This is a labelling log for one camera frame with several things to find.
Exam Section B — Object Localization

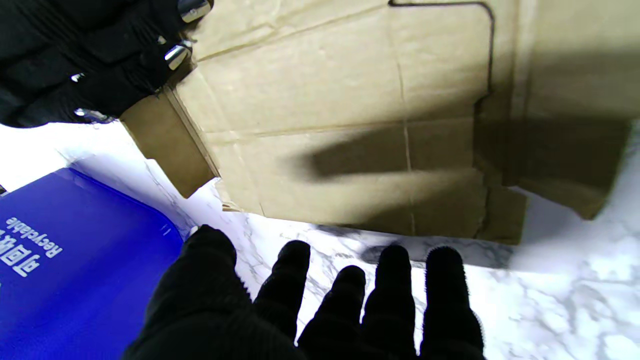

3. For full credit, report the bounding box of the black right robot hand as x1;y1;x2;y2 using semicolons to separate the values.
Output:
0;0;216;129

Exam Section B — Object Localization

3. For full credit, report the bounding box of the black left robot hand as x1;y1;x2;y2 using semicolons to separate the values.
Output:
122;225;487;360

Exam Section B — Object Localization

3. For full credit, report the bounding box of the brown cardboard box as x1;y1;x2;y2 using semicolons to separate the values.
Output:
119;0;634;246

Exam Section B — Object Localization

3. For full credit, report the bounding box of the blue recycling bin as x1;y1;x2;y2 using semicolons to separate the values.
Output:
0;167;194;360

